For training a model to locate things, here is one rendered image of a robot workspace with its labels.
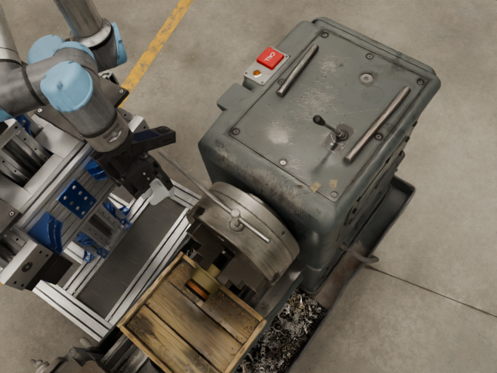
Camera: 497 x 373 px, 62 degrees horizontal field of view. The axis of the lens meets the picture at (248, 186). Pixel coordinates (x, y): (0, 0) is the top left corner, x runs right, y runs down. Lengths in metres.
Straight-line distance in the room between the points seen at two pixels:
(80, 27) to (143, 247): 1.28
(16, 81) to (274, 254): 0.68
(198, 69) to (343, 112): 1.95
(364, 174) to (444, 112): 1.82
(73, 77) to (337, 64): 0.79
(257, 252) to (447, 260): 1.54
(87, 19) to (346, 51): 0.72
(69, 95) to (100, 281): 1.61
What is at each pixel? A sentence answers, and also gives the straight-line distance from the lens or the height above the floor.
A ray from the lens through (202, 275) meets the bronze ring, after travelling 1.13.
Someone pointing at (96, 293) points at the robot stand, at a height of 0.21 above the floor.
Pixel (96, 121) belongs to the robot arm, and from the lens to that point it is 0.75.
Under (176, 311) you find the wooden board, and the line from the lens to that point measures 1.38.
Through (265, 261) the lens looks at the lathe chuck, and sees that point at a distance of 1.06.
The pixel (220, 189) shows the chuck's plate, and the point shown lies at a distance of 1.11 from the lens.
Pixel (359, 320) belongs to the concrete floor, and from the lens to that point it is 2.25.
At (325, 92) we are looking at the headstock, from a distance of 1.21.
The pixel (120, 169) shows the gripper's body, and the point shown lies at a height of 1.53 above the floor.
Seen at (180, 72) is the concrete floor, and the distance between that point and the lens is 3.02.
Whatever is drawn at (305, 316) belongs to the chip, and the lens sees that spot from 1.67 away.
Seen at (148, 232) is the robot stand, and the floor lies 0.21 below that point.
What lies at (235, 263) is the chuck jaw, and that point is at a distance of 1.14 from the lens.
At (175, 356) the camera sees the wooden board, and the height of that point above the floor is 0.88.
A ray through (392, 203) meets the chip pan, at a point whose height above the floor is 0.54.
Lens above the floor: 2.20
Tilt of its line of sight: 64 degrees down
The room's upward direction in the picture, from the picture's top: 12 degrees counter-clockwise
